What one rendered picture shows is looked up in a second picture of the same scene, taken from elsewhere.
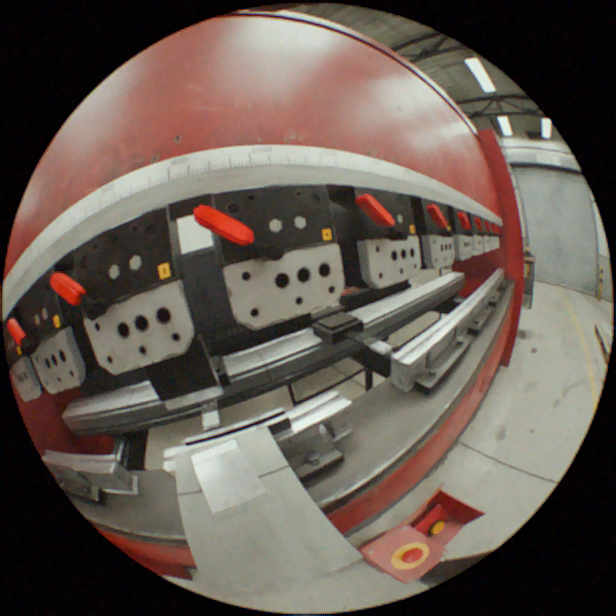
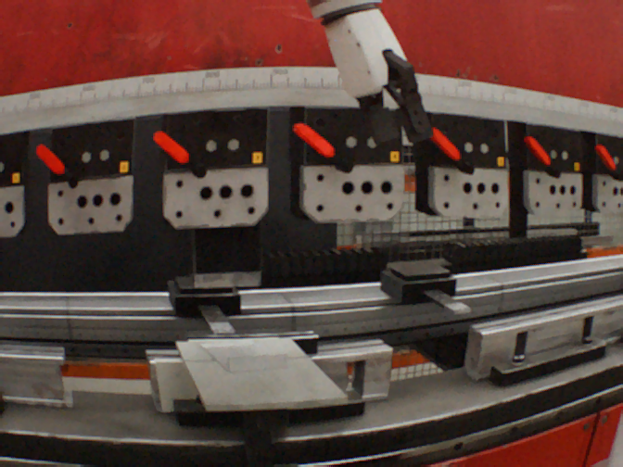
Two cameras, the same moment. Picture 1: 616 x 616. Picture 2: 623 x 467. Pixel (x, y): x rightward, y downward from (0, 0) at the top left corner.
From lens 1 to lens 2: 0.92 m
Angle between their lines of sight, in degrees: 10
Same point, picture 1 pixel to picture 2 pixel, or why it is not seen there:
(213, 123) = (310, 38)
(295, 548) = (297, 387)
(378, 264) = (445, 193)
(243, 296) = (314, 193)
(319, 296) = (377, 209)
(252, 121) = not seen: hidden behind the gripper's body
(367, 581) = not seen: outside the picture
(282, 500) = (296, 369)
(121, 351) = (196, 209)
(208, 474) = (222, 353)
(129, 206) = (234, 98)
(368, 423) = (410, 396)
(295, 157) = not seen: hidden behind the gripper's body
